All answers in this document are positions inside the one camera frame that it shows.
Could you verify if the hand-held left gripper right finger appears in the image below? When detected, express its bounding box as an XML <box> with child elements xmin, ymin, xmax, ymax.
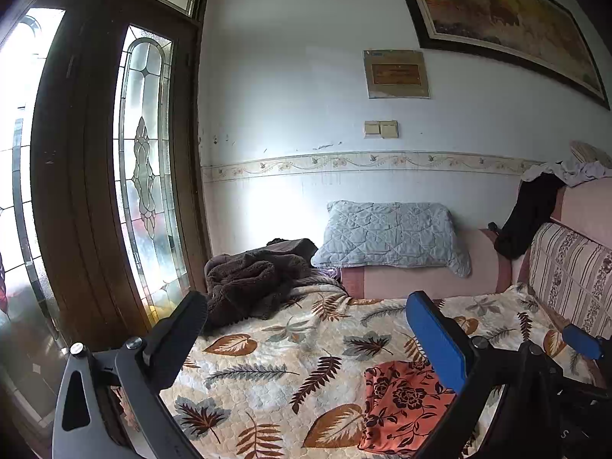
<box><xmin>405</xmin><ymin>291</ymin><xmax>565</xmax><ymax>459</ymax></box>

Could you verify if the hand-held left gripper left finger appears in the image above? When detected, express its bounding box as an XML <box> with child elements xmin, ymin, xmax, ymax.
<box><xmin>52</xmin><ymin>291</ymin><xmax>208</xmax><ymax>459</ymax></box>

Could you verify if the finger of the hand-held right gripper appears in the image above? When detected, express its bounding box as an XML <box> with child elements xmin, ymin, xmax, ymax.
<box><xmin>562</xmin><ymin>324</ymin><xmax>612</xmax><ymax>364</ymax></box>

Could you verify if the orange black floral garment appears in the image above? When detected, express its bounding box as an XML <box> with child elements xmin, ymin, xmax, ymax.
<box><xmin>358</xmin><ymin>360</ymin><xmax>472</xmax><ymax>455</ymax></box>

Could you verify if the pink sofa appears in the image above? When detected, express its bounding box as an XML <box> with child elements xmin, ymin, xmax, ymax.
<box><xmin>340</xmin><ymin>177</ymin><xmax>612</xmax><ymax>345</ymax></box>

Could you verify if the striped floral sofa cushion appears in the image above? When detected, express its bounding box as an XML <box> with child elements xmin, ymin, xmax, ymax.
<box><xmin>526</xmin><ymin>222</ymin><xmax>612</xmax><ymax>340</ymax></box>

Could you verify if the dark brown fleece garment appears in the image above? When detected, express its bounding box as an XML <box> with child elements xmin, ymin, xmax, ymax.
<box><xmin>205</xmin><ymin>238</ymin><xmax>319</xmax><ymax>333</ymax></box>

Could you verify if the grey quilted pillow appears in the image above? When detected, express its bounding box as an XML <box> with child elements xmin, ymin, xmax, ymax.
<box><xmin>311</xmin><ymin>200</ymin><xmax>472</xmax><ymax>278</ymax></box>

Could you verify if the leaf print fleece blanket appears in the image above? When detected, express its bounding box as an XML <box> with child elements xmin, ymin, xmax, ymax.
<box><xmin>158</xmin><ymin>282</ymin><xmax>598</xmax><ymax>459</ymax></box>

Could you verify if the white garment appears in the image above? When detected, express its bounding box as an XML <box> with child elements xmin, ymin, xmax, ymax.
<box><xmin>521</xmin><ymin>155</ymin><xmax>612</xmax><ymax>188</ymax></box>

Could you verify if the wooden stained glass door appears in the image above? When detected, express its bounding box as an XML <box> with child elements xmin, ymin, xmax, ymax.
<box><xmin>0</xmin><ymin>0</ymin><xmax>213</xmax><ymax>441</ymax></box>

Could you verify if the beige ribbed cloth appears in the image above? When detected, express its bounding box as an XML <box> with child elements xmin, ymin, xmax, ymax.
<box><xmin>570</xmin><ymin>140</ymin><xmax>612</xmax><ymax>166</ymax></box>

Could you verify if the dark framed landscape painting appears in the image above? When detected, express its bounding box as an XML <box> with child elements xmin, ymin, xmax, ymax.
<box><xmin>389</xmin><ymin>0</ymin><xmax>612</xmax><ymax>110</ymax></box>

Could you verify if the framed wall plaque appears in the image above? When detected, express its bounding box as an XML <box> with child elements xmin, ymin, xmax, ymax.
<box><xmin>362</xmin><ymin>49</ymin><xmax>430</xmax><ymax>99</ymax></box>

